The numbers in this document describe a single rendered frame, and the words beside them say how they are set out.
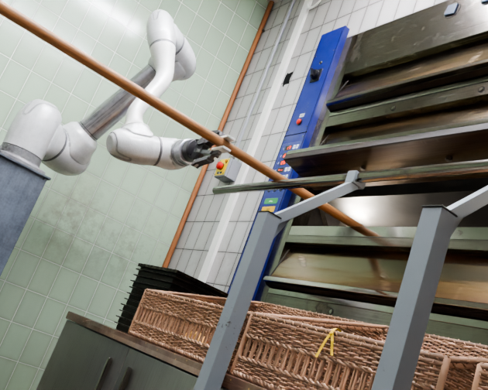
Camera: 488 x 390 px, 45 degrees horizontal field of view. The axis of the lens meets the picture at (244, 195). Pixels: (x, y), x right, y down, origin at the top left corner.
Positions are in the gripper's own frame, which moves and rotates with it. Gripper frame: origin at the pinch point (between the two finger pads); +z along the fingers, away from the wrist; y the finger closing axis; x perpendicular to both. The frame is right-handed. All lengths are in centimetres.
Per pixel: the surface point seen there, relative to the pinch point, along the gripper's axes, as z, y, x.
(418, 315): 88, 42, 1
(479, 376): 95, 48, -8
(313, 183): 22.2, 4.5, -20.1
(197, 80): -122, -72, -32
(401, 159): 22, -19, -50
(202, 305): 9.4, 47.3, -7.6
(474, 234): 50, 4, -57
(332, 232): -7, 4, -57
